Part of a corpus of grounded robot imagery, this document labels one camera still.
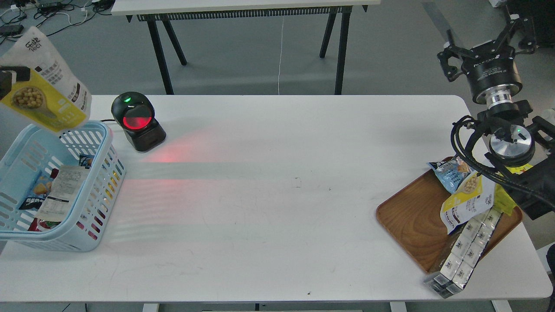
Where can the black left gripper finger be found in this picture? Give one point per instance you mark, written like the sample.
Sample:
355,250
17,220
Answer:
9,75

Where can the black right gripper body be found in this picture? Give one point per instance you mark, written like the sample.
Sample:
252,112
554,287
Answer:
491,72

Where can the yellow white nut snack pouch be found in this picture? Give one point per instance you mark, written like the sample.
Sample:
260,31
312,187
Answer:
53,97

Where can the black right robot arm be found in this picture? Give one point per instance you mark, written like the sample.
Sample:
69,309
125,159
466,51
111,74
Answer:
497,143

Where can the light blue plastic basket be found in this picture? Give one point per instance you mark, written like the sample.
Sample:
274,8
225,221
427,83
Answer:
37,151

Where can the blue snack packet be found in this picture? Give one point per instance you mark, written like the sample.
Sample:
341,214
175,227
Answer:
451,173

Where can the white snack packet in basket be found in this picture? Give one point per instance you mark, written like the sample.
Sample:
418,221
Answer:
64,192

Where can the yellow cartoon face snack bag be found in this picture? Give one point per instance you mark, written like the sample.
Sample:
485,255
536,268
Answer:
502,201

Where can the blue chips packet in basket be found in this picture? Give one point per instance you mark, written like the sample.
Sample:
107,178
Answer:
43,183

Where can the white multipack snack boxes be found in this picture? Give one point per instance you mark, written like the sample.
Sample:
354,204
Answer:
457,261

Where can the black barcode scanner red window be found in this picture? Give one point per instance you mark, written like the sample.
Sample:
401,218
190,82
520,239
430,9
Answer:
135,114

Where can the black legged background table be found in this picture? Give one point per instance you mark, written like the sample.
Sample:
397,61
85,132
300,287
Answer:
255,35

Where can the brown wooden tray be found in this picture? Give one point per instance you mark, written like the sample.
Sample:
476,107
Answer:
412,218

